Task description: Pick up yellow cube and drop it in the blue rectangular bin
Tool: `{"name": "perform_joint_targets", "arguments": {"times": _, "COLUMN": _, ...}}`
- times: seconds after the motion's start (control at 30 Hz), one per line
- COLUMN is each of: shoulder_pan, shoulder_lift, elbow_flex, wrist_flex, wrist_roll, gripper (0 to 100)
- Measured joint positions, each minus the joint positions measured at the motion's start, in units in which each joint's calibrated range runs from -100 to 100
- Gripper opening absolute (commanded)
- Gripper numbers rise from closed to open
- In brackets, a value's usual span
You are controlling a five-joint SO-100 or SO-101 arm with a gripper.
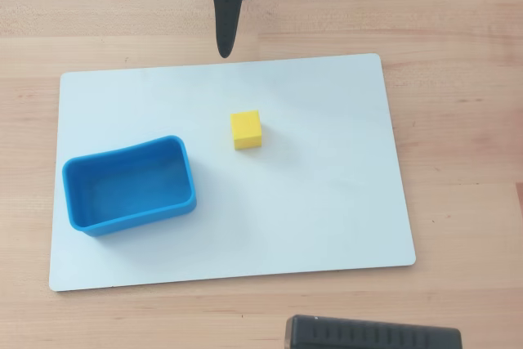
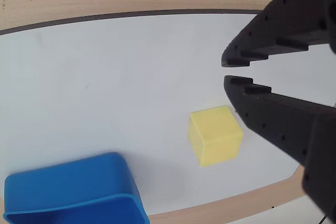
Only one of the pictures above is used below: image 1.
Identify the yellow cube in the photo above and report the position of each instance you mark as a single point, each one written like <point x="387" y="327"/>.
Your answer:
<point x="245" y="130"/>

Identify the white rectangular board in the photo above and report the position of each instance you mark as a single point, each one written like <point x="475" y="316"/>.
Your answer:
<point x="306" y="185"/>

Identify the blue rectangular bin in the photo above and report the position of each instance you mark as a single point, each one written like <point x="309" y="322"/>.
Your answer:
<point x="130" y="189"/>

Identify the black ribbed device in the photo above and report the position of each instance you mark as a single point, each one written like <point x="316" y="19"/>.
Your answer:
<point x="367" y="334"/>

